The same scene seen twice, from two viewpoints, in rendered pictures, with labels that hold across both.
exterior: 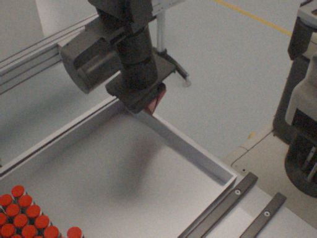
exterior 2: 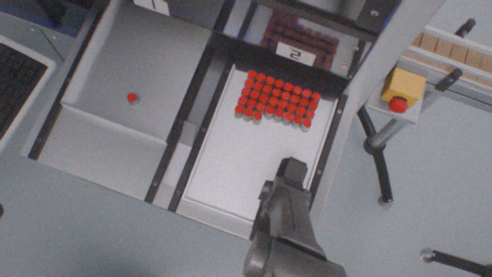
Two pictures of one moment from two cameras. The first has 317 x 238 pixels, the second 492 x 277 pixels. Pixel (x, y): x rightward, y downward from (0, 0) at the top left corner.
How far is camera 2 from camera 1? 90 cm
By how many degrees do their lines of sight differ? 56
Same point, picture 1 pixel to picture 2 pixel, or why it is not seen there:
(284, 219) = (142, 190)
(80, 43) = (295, 169)
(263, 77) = not seen: outside the picture
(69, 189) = (286, 151)
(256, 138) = not seen: outside the picture
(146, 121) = not seen: hidden behind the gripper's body
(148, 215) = (228, 156)
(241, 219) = (170, 178)
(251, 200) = (167, 195)
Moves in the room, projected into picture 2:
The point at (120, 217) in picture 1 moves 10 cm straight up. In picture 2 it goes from (244, 148) to (246, 138)
